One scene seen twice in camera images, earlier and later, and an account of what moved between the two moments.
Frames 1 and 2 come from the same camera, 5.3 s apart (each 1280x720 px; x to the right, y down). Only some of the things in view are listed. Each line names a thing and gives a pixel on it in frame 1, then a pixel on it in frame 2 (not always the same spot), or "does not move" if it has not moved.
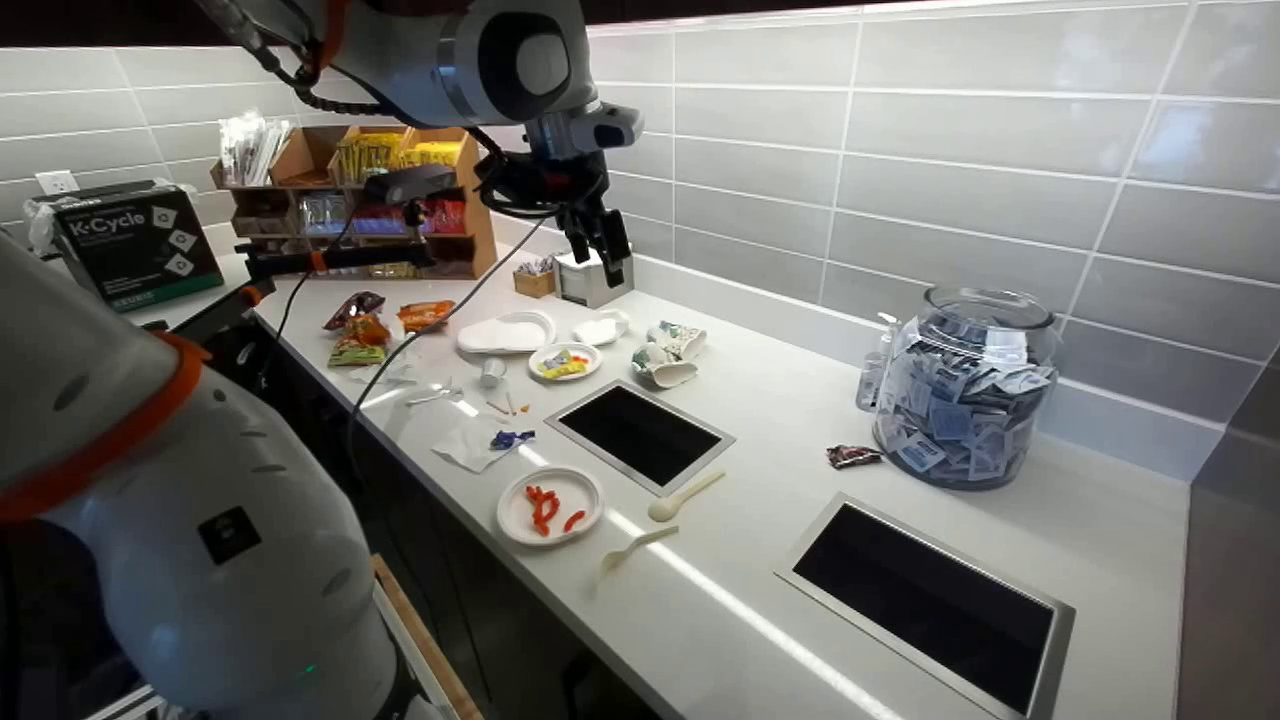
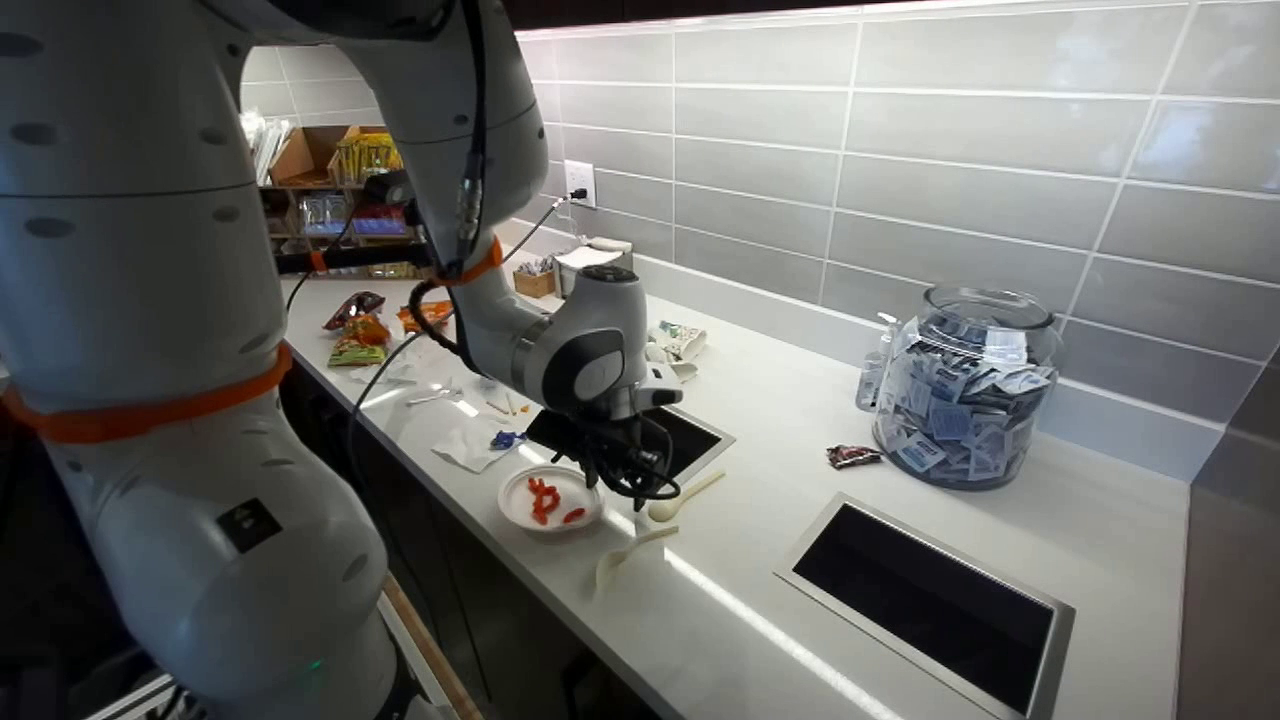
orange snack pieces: x=547 y=508 does not move
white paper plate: x=549 y=505 does not move
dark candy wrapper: x=848 y=457 does not move
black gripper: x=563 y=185 → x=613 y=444
